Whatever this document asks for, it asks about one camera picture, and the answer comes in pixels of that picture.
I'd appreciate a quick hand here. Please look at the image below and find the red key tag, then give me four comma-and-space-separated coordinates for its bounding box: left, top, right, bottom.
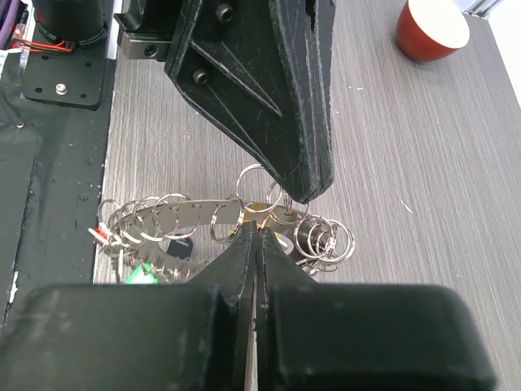
88, 228, 108, 246

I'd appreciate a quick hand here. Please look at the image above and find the black key fob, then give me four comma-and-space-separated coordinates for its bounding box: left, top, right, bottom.
166, 238, 194, 260

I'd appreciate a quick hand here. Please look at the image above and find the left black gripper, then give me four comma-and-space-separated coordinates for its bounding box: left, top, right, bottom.
114, 0, 322, 204

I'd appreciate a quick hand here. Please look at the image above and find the green key tag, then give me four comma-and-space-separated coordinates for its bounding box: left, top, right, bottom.
125, 263, 159, 284

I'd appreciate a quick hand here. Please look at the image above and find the black mounting plate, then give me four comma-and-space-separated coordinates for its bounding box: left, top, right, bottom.
0, 24, 117, 319

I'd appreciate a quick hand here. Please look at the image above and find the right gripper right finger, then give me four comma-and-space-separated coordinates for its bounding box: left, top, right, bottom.
256, 229, 497, 390

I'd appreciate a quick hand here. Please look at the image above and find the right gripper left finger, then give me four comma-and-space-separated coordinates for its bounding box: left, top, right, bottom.
1, 223, 257, 390

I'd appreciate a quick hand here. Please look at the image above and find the yellow key tag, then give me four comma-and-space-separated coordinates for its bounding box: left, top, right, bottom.
227, 201, 294, 256

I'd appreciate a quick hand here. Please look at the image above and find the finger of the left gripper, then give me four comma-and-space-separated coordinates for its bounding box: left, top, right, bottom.
269, 1, 335, 202

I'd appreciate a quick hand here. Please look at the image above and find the red white bowl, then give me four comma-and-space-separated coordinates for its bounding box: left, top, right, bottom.
396, 0, 470, 62

